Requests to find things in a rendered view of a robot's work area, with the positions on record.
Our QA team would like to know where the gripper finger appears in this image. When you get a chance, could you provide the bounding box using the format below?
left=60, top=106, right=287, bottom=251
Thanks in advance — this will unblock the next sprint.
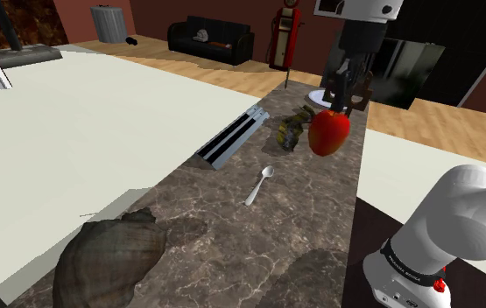
left=351, top=57, right=370, bottom=108
left=330, top=59, right=353, bottom=118

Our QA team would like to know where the white plate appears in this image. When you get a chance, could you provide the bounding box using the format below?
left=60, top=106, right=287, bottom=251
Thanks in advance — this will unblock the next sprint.
left=307, top=88, right=335, bottom=109

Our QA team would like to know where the red apple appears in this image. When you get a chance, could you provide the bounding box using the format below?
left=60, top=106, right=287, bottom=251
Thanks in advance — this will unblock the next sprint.
left=307, top=109, right=352, bottom=158

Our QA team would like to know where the black glossy cabinet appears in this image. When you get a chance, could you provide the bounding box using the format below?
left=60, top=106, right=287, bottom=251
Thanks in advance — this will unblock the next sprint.
left=320, top=36, right=447, bottom=110

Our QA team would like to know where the yellow black crumpled object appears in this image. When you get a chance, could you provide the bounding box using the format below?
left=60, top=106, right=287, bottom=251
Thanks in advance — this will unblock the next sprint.
left=276, top=104, right=318, bottom=153

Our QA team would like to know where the red fuel pump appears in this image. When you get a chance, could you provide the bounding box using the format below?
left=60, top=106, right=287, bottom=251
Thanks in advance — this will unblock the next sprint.
left=267, top=0, right=304, bottom=72

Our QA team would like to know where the grey black long box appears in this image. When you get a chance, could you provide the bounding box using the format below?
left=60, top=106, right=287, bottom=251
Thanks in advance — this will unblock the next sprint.
left=194, top=105, right=271, bottom=172

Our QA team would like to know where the silver spoon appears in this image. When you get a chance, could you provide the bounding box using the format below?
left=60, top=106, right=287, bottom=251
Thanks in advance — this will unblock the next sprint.
left=243, top=164, right=276, bottom=207

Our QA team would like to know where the black sofa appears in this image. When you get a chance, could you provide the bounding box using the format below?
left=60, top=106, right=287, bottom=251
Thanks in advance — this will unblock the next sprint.
left=166, top=15, right=256, bottom=67

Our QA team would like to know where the dark robot stand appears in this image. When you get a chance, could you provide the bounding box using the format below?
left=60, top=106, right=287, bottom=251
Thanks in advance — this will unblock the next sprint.
left=342, top=197, right=486, bottom=308

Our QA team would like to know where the grey trash can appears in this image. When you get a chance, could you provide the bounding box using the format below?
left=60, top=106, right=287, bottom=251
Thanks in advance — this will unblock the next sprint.
left=89, top=4, right=130, bottom=45

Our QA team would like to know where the brown seashell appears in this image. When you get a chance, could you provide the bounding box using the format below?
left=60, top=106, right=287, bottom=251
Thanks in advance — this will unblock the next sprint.
left=52, top=207, right=169, bottom=308

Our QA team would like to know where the dark pole with grey base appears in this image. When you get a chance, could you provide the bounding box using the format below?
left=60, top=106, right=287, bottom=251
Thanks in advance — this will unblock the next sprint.
left=0, top=0, right=63, bottom=70

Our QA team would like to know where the white framed wall picture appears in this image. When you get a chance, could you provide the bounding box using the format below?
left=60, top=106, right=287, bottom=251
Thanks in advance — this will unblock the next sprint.
left=313, top=0, right=347, bottom=19

